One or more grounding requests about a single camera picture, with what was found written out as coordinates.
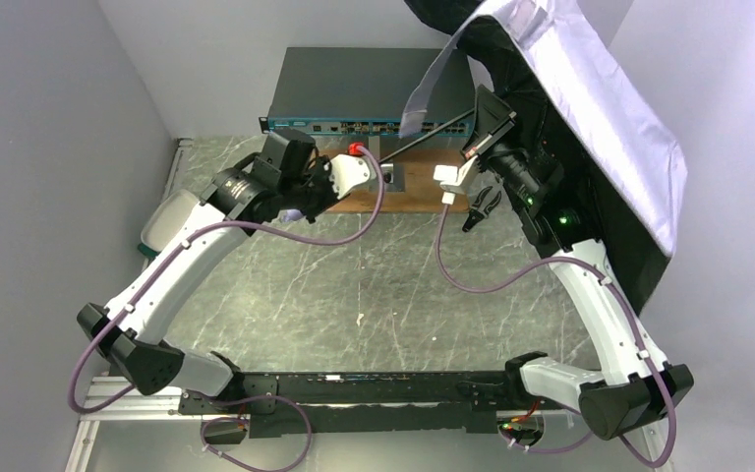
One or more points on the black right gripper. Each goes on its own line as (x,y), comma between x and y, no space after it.
(491,189)

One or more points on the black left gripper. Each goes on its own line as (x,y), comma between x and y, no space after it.
(312,198)

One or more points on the purple folding umbrella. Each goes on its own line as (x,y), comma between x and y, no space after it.
(635,161)

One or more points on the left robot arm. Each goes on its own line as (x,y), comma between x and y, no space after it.
(288,173)

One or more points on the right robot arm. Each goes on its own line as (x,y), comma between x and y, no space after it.
(582,231)

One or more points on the wooden board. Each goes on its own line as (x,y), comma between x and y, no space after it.
(420,193)

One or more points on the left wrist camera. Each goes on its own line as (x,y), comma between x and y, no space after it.
(357,169)

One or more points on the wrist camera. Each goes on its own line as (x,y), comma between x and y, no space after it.
(357,169)
(454,180)

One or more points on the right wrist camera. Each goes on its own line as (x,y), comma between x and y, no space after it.
(454,180)

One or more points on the metal bracket stand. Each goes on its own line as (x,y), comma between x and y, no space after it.
(392,173)

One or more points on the black handled pliers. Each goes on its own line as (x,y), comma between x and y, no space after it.
(481,208)

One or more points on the network switch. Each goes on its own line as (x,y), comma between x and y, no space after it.
(359,91)

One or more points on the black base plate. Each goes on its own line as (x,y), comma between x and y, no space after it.
(276,404)

